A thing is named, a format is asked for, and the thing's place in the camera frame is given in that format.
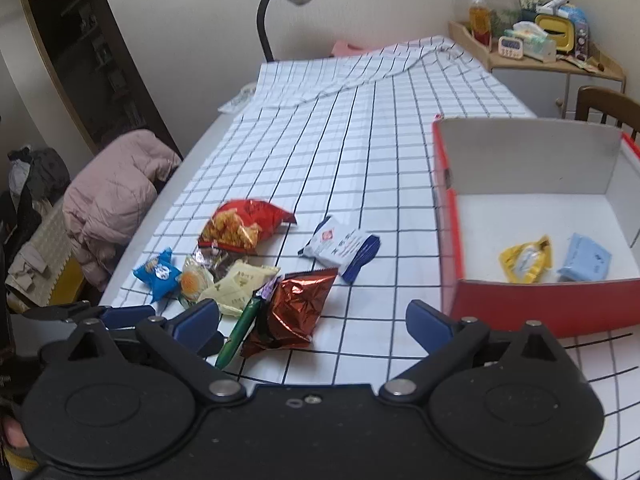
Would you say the beige quilted cloth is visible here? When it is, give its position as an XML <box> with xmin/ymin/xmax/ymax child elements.
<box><xmin>6</xmin><ymin>205</ymin><xmax>76</xmax><ymax>307</ymax></box>

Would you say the cream snack packet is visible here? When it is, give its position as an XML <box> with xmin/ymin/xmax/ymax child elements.
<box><xmin>197</xmin><ymin>259</ymin><xmax>281</xmax><ymax>317</ymax></box>

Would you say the blue patterned box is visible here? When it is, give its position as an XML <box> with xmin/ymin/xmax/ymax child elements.
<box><xmin>555</xmin><ymin>4</ymin><xmax>592</xmax><ymax>59</ymax></box>

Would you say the metallic red-brown snack packet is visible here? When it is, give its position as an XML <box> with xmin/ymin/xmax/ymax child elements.
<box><xmin>241</xmin><ymin>267</ymin><xmax>339</xmax><ymax>359</ymax></box>

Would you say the dark clothes pile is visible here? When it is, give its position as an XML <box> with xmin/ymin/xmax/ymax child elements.
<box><xmin>0</xmin><ymin>146</ymin><xmax>71</xmax><ymax>241</ymax></box>

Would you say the brown wooden chair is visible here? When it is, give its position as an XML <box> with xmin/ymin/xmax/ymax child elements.
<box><xmin>575</xmin><ymin>86</ymin><xmax>640</xmax><ymax>141</ymax></box>

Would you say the clear glass dome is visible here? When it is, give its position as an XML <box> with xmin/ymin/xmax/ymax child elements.
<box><xmin>452</xmin><ymin>0</ymin><xmax>521</xmax><ymax>36</ymax></box>

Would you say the yellow tissue box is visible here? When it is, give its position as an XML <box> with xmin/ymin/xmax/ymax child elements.
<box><xmin>535</xmin><ymin>12</ymin><xmax>581</xmax><ymax>54</ymax></box>

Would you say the wooden corner shelf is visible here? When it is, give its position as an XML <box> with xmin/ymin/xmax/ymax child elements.
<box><xmin>448</xmin><ymin>20</ymin><xmax>627</xmax><ymax>121</ymax></box>

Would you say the green snack stick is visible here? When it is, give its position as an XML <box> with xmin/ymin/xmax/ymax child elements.
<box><xmin>215</xmin><ymin>296</ymin><xmax>264</xmax><ymax>370</ymax></box>

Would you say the red peanut snack bag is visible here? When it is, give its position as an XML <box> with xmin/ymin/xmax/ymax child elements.
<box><xmin>198</xmin><ymin>199</ymin><xmax>297</xmax><ymax>254</ymax></box>

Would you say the purple candy packet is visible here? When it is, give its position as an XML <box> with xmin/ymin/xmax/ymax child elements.
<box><xmin>254</xmin><ymin>277</ymin><xmax>281</xmax><ymax>306</ymax></box>

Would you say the red cardboard box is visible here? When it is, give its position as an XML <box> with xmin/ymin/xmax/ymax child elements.
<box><xmin>432</xmin><ymin>115</ymin><xmax>640</xmax><ymax>339</ymax></box>

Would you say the clear egg yolk pastry packet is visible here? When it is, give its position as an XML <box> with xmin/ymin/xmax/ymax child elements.
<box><xmin>179</xmin><ymin>255</ymin><xmax>215</xmax><ymax>309</ymax></box>

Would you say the tissue pack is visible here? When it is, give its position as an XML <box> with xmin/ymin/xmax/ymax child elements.
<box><xmin>512</xmin><ymin>21</ymin><xmax>557</xmax><ymax>64</ymax></box>

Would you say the white and blue biscuit packet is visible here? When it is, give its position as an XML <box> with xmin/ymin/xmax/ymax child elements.
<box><xmin>298</xmin><ymin>215</ymin><xmax>381</xmax><ymax>284</ymax></box>

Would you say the yellow snack packet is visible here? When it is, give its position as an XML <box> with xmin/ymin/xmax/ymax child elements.
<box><xmin>499</xmin><ymin>235</ymin><xmax>553</xmax><ymax>285</ymax></box>

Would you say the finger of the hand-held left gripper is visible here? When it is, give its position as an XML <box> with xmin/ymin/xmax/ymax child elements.
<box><xmin>22</xmin><ymin>302</ymin><xmax>157</xmax><ymax>332</ymax></box>

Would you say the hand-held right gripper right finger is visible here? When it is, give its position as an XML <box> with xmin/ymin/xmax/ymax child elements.
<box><xmin>378</xmin><ymin>300</ymin><xmax>568</xmax><ymax>405</ymax></box>

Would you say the white checked tablecloth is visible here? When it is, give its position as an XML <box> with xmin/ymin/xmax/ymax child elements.
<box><xmin>97</xmin><ymin>35</ymin><xmax>640</xmax><ymax>461</ymax></box>

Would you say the light blue snack packet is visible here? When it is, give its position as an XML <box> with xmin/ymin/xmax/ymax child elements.
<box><xmin>556</xmin><ymin>233</ymin><xmax>612</xmax><ymax>282</ymax></box>

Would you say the orange liquid bottle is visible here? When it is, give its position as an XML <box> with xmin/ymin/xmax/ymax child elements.
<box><xmin>467</xmin><ymin>0</ymin><xmax>493</xmax><ymax>44</ymax></box>

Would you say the dark bookshelf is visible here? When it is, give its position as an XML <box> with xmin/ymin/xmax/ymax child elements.
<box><xmin>20</xmin><ymin>0</ymin><xmax>183</xmax><ymax>161</ymax></box>

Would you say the white digital timer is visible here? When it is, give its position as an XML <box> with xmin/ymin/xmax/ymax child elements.
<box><xmin>498</xmin><ymin>35</ymin><xmax>524</xmax><ymax>60</ymax></box>

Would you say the pink cloth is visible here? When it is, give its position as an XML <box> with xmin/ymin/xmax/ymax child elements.
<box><xmin>331</xmin><ymin>40</ymin><xmax>373</xmax><ymax>57</ymax></box>

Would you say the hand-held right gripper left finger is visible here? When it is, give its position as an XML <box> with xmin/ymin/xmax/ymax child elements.
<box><xmin>67</xmin><ymin>299</ymin><xmax>247</xmax><ymax>404</ymax></box>

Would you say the clear plastic bag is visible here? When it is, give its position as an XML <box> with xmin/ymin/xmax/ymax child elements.
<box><xmin>218</xmin><ymin>84</ymin><xmax>257</xmax><ymax>114</ymax></box>

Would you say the small blue snack packet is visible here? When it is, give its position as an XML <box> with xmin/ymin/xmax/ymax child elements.
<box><xmin>132</xmin><ymin>247</ymin><xmax>182</xmax><ymax>304</ymax></box>

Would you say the pink padded jacket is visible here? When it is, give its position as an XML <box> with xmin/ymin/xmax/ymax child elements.
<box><xmin>62</xmin><ymin>129</ymin><xmax>182</xmax><ymax>291</ymax></box>

